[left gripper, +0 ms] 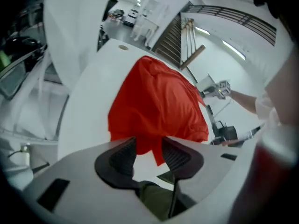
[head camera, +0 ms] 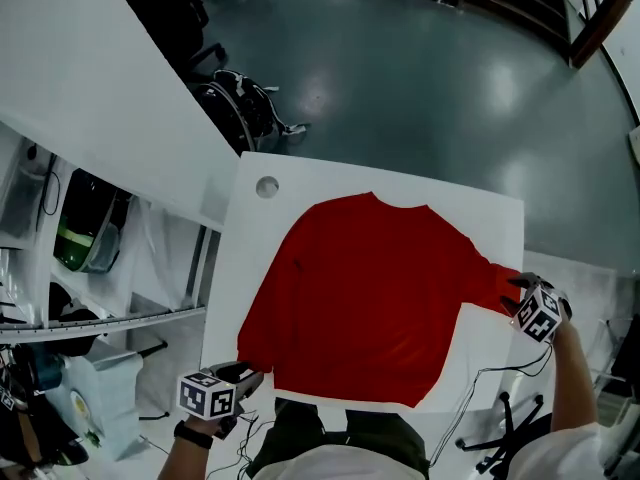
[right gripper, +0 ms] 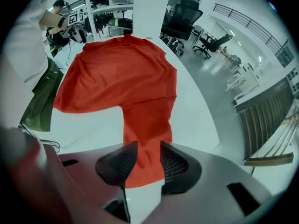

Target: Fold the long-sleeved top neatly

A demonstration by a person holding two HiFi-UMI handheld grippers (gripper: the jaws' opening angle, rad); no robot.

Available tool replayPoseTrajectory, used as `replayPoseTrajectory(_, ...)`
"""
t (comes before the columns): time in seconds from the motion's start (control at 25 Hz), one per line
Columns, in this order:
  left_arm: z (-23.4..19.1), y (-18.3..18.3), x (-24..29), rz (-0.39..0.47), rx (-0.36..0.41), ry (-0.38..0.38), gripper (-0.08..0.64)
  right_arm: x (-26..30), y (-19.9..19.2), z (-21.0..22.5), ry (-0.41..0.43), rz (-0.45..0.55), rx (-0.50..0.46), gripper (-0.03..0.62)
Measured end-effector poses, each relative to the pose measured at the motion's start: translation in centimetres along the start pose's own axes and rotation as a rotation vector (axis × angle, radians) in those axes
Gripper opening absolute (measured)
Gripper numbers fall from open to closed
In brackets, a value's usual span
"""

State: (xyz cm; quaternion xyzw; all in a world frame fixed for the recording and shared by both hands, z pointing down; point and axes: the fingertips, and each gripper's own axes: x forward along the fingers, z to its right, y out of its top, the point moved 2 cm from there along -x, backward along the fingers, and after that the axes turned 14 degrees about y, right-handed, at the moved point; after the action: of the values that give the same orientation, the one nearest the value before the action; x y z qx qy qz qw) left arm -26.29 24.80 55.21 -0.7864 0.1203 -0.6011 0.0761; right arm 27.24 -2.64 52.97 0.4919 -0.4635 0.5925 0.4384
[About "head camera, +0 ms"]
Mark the teal black device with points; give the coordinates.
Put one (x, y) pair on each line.
(45, 368)

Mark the black wristwatch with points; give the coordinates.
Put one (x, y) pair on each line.
(192, 435)

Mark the brown wooden newel post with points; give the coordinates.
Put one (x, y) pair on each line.
(600, 23)

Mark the black chrome-frame visitor chair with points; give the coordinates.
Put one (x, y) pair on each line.
(620, 358)

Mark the person's left forearm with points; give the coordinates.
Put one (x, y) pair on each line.
(187, 460)

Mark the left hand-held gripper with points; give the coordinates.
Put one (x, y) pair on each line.
(205, 395)

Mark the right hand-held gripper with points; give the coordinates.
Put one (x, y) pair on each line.
(540, 313)

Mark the black swivel office chair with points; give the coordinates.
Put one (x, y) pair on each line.
(520, 433)

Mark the red shirt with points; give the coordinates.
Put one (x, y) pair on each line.
(360, 298)

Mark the person's right forearm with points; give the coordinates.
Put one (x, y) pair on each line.
(575, 378)

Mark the white metal shelf rack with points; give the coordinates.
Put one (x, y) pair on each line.
(125, 320)

